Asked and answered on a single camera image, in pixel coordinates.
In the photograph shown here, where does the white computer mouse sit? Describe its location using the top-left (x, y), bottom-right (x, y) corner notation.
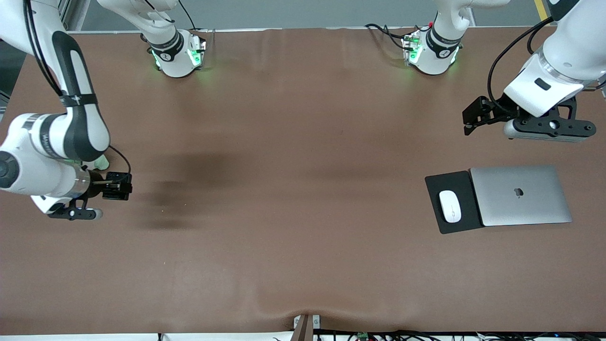
top-left (439, 190), bottom-right (462, 224)

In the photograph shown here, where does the black mouse pad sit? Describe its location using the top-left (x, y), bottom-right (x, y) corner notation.
top-left (425, 170), bottom-right (484, 235)

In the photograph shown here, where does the silver closed laptop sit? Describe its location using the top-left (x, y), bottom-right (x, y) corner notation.
top-left (470, 164), bottom-right (573, 227)

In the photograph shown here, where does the brown table cover mat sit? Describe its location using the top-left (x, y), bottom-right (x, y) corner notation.
top-left (0, 26), bottom-right (606, 334)

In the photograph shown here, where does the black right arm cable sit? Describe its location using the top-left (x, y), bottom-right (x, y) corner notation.
top-left (24, 0), bottom-right (132, 175)

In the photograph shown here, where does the short black left arm cable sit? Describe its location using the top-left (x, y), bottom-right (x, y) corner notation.
top-left (527, 24), bottom-right (553, 54)

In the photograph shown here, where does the black arm base cable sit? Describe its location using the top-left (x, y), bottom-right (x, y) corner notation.
top-left (365, 23), bottom-right (409, 38)
top-left (379, 28), bottom-right (410, 50)
top-left (178, 0), bottom-right (197, 31)

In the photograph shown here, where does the aluminium extrusion frame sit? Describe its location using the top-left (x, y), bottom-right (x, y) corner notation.
top-left (57, 0), bottom-right (90, 33)

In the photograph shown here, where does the brown post with white bracket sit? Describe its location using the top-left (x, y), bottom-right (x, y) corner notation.
top-left (293, 314), bottom-right (321, 341)

